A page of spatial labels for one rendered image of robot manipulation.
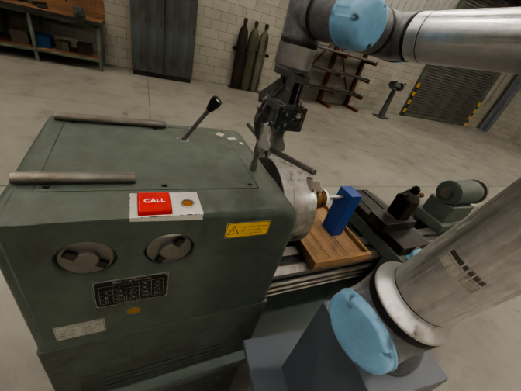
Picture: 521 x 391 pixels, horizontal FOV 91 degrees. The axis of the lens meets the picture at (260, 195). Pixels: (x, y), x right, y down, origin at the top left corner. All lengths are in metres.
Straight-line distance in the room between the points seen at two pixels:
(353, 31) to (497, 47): 0.18
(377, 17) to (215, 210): 0.43
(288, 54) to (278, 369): 0.86
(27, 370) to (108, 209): 1.38
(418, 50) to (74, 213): 0.63
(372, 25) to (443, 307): 0.39
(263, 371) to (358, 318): 0.57
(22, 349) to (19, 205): 1.38
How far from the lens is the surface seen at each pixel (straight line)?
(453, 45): 0.51
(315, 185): 0.89
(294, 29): 0.56
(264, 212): 0.59
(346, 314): 0.43
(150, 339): 0.88
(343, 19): 0.47
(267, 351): 0.96
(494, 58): 0.49
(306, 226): 0.87
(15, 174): 0.63
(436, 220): 1.79
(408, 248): 1.28
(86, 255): 0.59
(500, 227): 0.33
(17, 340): 1.95
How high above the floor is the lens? 1.60
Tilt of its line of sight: 33 degrees down
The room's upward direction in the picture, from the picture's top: 16 degrees clockwise
